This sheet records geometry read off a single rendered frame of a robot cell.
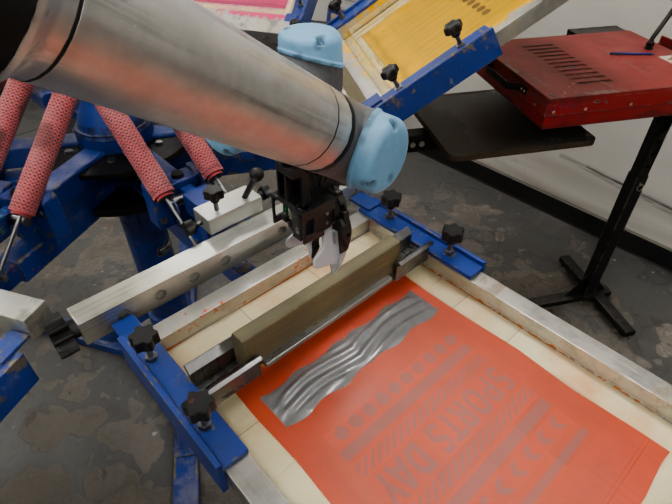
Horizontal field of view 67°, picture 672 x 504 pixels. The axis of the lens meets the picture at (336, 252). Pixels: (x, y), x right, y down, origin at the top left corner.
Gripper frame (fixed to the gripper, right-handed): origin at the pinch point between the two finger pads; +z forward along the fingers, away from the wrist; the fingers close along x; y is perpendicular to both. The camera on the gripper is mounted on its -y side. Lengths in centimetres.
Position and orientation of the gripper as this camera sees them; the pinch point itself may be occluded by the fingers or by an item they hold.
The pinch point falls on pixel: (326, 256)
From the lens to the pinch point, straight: 81.3
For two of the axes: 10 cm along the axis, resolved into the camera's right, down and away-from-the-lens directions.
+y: -7.3, 4.4, -5.2
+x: 6.8, 4.8, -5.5
